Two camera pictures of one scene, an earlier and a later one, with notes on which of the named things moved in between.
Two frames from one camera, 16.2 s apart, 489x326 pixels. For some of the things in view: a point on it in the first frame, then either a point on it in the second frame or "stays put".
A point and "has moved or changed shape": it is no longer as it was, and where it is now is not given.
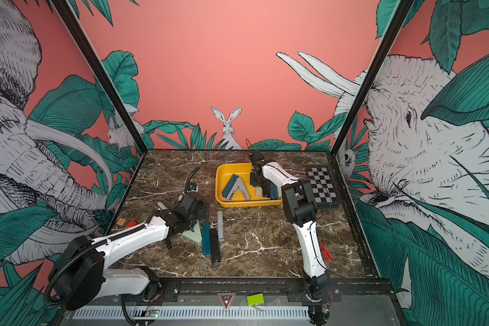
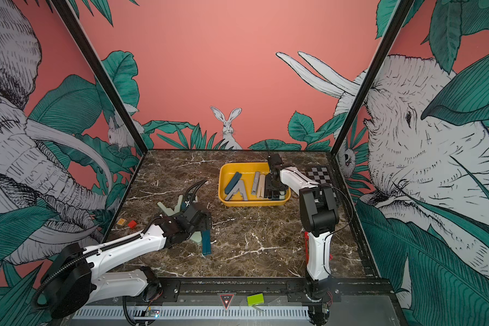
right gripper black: [253, 179] → [270, 184]
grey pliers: [221, 225] has moved or changed shape
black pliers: [215, 248] → [272, 194]
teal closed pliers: [206, 238] stays put
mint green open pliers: [196, 236] stays put
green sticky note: [255, 299] stays put
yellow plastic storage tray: [224, 172] stays put
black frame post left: [86, 45] stays put
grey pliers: [238, 183] stays put
